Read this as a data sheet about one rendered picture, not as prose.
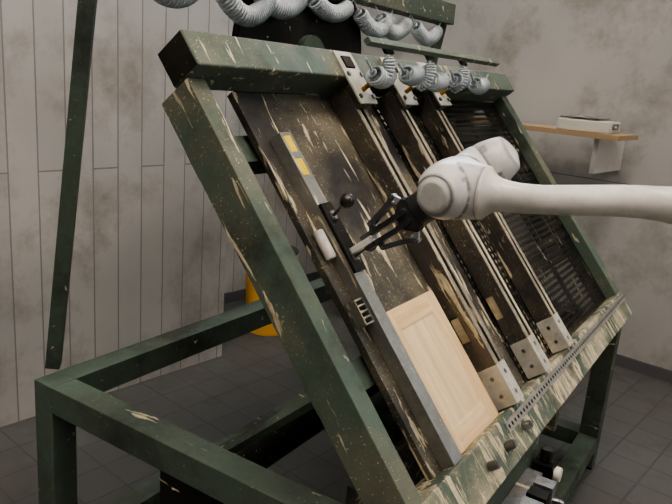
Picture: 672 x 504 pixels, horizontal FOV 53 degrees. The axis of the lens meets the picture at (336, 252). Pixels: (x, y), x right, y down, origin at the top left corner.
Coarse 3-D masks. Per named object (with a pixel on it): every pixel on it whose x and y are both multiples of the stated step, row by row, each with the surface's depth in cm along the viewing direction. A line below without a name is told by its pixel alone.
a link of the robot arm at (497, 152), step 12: (480, 144) 136; (492, 144) 134; (504, 144) 134; (468, 156) 132; (480, 156) 134; (492, 156) 133; (504, 156) 133; (516, 156) 136; (504, 168) 134; (516, 168) 135
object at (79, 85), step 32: (96, 0) 178; (384, 0) 285; (416, 0) 308; (64, 160) 189; (64, 192) 193; (64, 224) 196; (64, 256) 200; (64, 288) 203; (64, 320) 208; (288, 416) 172; (224, 448) 188
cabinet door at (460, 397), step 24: (408, 312) 185; (432, 312) 195; (408, 336) 180; (432, 336) 189; (456, 336) 198; (432, 360) 183; (456, 360) 192; (432, 384) 178; (456, 384) 186; (480, 384) 195; (456, 408) 181; (480, 408) 189; (456, 432) 175; (480, 432) 183
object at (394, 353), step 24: (288, 168) 177; (312, 192) 174; (312, 216) 175; (336, 264) 173; (360, 288) 171; (384, 312) 173; (384, 336) 169; (408, 360) 171; (408, 384) 168; (432, 408) 169; (432, 432) 166; (456, 456) 166
